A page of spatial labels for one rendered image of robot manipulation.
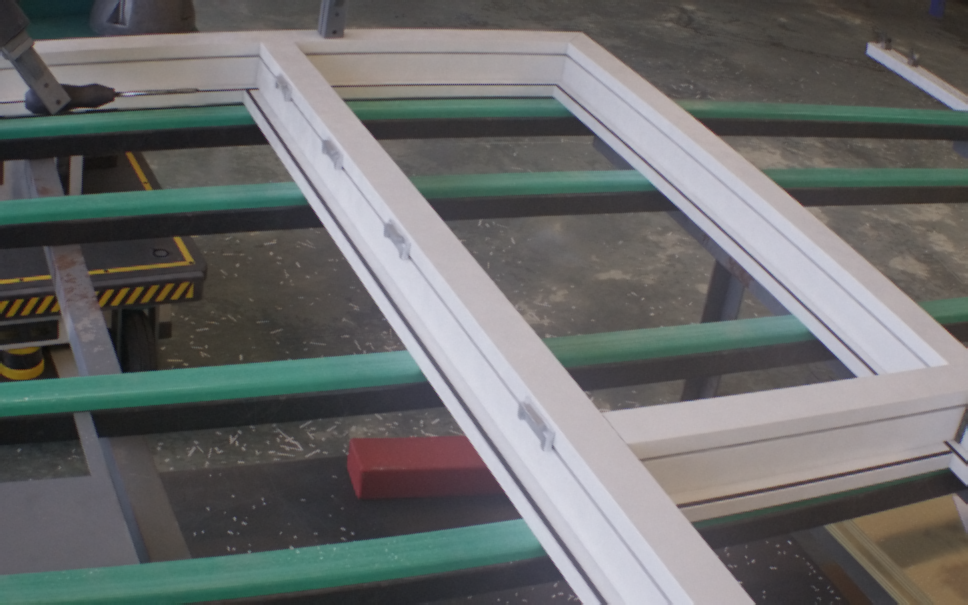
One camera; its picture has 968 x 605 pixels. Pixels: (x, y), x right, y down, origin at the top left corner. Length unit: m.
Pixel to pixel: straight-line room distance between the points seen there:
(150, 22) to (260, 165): 1.38
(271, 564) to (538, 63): 1.04
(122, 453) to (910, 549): 0.86
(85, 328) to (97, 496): 0.29
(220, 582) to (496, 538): 0.21
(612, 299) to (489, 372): 2.15
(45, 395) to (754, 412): 0.56
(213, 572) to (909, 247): 3.25
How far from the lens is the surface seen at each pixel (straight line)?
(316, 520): 1.47
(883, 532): 1.57
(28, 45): 1.49
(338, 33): 1.75
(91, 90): 1.55
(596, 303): 3.24
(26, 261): 2.48
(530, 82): 1.86
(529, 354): 1.12
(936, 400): 1.23
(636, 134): 1.72
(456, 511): 1.51
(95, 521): 1.02
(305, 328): 2.96
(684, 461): 1.08
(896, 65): 2.56
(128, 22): 2.35
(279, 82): 1.60
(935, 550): 1.57
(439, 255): 1.24
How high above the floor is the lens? 1.49
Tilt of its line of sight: 28 degrees down
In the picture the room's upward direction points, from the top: 9 degrees clockwise
